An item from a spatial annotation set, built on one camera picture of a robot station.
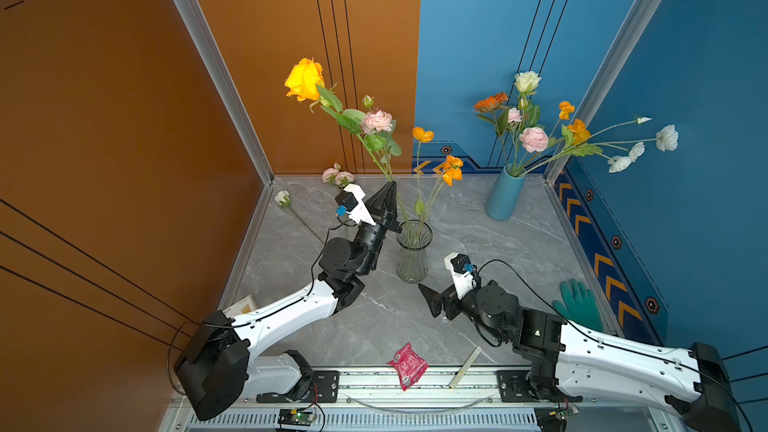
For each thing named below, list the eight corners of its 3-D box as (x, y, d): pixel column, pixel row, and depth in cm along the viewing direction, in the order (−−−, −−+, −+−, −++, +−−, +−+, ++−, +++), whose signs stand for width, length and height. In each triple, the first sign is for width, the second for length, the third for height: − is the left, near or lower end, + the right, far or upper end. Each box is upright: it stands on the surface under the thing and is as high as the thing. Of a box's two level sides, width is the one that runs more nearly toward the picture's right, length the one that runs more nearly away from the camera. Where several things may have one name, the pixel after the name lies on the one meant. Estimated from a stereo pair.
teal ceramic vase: (500, 225, 108) (518, 186, 92) (481, 211, 112) (496, 172, 96) (510, 216, 110) (530, 176, 94) (492, 203, 114) (508, 163, 98)
